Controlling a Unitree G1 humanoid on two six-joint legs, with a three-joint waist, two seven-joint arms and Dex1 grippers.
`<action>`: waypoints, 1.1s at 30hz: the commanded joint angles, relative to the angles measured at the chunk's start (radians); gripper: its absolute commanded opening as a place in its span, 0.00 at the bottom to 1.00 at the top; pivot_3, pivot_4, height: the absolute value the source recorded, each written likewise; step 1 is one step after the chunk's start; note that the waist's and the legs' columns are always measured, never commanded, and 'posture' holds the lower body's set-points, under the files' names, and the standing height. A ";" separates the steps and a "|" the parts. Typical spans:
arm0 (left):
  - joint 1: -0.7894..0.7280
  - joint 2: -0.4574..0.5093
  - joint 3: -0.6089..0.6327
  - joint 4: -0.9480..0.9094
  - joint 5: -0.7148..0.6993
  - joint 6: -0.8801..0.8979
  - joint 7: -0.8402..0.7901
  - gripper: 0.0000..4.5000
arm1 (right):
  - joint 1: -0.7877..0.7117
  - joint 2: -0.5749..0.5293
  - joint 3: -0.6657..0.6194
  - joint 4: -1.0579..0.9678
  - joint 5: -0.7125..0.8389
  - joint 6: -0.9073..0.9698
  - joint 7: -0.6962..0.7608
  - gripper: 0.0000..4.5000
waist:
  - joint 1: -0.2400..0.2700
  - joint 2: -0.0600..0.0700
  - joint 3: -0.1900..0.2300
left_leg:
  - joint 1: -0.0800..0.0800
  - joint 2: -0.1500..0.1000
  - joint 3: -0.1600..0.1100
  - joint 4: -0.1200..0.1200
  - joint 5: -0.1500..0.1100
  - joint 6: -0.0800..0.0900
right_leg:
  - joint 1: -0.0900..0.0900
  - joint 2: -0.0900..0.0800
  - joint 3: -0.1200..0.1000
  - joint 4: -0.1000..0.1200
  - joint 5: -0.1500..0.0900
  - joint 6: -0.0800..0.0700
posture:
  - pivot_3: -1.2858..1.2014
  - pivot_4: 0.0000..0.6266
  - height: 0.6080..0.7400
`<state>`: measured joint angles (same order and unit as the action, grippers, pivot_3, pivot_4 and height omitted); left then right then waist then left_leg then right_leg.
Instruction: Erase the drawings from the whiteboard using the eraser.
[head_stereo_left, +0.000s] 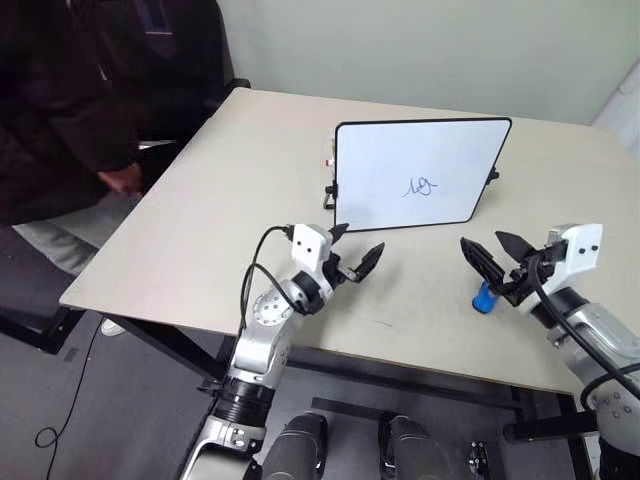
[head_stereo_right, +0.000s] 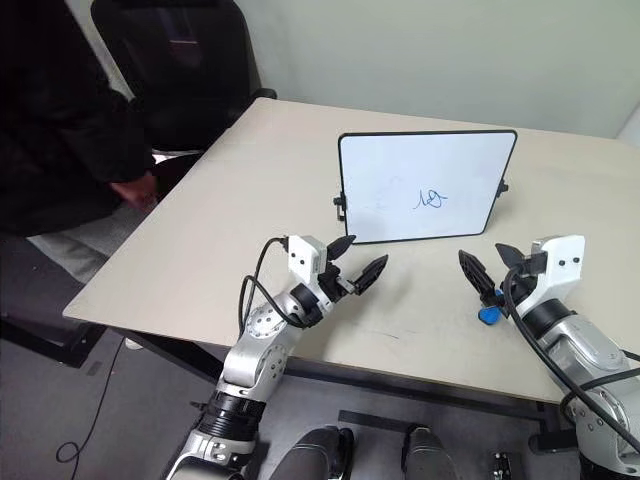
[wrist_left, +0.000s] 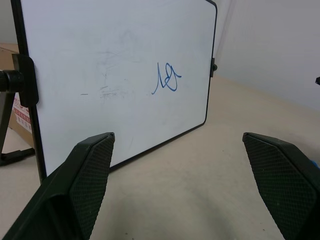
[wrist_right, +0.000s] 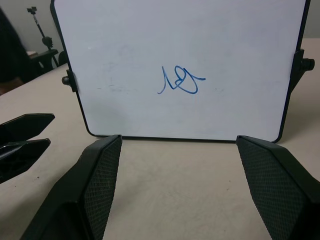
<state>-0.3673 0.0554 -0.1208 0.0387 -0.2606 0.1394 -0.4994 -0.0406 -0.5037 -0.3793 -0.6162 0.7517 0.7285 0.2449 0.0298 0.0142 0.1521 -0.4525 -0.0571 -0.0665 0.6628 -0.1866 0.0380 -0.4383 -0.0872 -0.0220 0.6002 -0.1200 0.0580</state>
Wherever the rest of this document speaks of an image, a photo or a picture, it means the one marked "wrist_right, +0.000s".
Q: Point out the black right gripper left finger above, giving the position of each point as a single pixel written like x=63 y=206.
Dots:
x=75 y=190

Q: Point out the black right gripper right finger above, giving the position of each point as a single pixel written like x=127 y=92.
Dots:
x=282 y=180

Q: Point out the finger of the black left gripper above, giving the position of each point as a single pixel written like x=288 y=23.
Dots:
x=27 y=125
x=22 y=157

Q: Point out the black chair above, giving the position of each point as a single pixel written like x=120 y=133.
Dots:
x=46 y=58

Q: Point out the person in dark clothes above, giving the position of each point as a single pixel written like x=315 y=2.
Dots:
x=11 y=55

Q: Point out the black whiteboard stand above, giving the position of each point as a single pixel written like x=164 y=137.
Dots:
x=300 y=65

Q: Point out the black camera tripod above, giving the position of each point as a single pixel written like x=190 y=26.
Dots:
x=46 y=41

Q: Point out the white whiteboard with black frame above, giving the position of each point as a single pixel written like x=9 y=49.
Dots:
x=175 y=45

